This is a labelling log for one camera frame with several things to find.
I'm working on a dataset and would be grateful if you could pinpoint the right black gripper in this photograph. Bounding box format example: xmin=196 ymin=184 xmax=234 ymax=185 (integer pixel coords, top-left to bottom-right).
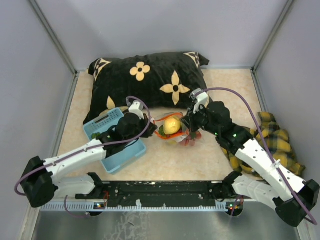
xmin=179 ymin=102 xmax=220 ymax=136

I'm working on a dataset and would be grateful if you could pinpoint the clear zip top bag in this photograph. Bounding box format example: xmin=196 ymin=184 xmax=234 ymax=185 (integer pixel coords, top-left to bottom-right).
xmin=152 ymin=112 xmax=203 ymax=147

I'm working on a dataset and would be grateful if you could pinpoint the black flower pattern pillow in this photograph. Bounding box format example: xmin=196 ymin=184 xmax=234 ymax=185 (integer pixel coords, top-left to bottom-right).
xmin=83 ymin=51 xmax=210 ymax=124

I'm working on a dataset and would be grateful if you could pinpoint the purple grape bunch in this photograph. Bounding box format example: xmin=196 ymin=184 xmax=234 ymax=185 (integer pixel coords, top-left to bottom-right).
xmin=179 ymin=131 xmax=202 ymax=147

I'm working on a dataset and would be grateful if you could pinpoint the yellow star fruit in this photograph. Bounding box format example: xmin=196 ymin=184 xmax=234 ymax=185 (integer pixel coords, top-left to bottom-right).
xmin=167 ymin=139 xmax=178 ymax=145

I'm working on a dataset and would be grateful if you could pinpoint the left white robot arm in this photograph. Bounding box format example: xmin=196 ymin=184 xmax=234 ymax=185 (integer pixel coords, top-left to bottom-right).
xmin=16 ymin=113 xmax=157 ymax=208

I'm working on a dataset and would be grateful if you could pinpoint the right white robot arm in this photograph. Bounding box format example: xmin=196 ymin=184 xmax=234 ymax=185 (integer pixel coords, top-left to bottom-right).
xmin=182 ymin=101 xmax=320 ymax=227

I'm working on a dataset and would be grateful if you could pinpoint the small green artichoke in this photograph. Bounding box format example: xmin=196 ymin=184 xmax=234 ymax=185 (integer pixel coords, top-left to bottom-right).
xmin=158 ymin=125 xmax=166 ymax=137

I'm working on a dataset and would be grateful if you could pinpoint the light blue plastic basket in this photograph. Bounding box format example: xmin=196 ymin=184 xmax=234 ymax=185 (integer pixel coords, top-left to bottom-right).
xmin=83 ymin=108 xmax=147 ymax=174

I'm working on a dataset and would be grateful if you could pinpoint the yellow black plaid cloth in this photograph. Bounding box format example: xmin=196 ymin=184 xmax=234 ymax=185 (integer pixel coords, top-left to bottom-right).
xmin=221 ymin=112 xmax=306 ymax=178

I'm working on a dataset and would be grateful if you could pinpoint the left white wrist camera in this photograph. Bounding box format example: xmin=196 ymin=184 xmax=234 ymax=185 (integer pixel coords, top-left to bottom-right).
xmin=127 ymin=100 xmax=144 ymax=120

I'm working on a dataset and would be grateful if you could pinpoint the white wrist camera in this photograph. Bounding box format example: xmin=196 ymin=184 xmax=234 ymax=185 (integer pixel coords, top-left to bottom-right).
xmin=189 ymin=88 xmax=209 ymax=114
xmin=127 ymin=100 xmax=144 ymax=120

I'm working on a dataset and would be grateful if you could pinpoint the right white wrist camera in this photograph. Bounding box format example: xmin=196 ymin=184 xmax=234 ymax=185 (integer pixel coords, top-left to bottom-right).
xmin=189 ymin=88 xmax=209 ymax=114

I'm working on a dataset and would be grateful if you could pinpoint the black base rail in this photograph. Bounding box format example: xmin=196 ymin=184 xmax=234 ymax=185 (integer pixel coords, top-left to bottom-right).
xmin=41 ymin=181 xmax=244 ymax=217

